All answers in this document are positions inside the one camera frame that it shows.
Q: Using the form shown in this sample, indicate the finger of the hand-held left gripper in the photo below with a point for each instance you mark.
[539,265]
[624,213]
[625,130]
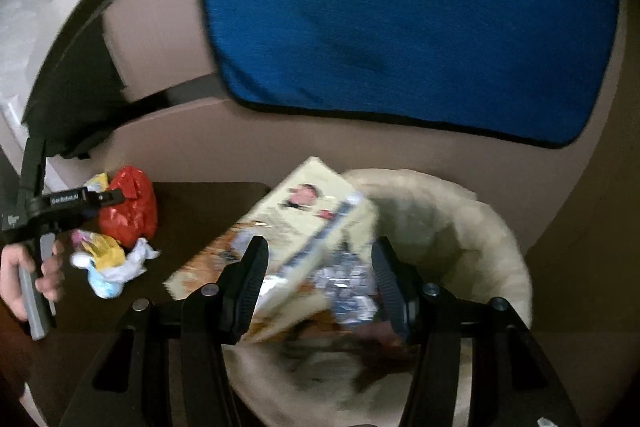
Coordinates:
[107,198]

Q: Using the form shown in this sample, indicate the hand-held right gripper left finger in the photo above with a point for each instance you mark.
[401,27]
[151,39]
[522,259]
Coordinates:
[247,297]

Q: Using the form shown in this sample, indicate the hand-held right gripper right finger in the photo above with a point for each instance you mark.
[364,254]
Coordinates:
[395,297]

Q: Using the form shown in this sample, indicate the red plastic bag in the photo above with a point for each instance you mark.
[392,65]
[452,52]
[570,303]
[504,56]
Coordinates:
[132,217]

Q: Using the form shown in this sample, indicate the white-lined waste bin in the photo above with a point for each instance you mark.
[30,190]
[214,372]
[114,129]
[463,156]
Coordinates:
[450,227]

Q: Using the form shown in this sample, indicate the cream printed cardboard box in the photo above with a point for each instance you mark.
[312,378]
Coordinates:
[300,207]

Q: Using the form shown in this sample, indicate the person's left hand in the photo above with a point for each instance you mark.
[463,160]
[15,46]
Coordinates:
[10,277]

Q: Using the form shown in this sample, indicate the pink printed wrapper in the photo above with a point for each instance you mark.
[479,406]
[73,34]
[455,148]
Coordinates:
[107,254]

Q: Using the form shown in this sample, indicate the white blue crumpled wrapper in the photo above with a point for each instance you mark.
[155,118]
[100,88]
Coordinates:
[135,264]

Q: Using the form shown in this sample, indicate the black cloth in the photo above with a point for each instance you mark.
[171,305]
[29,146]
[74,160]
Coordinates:
[75,107]

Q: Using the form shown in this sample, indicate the blue fleece towel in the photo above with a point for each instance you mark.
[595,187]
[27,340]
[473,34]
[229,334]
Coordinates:
[400,32]

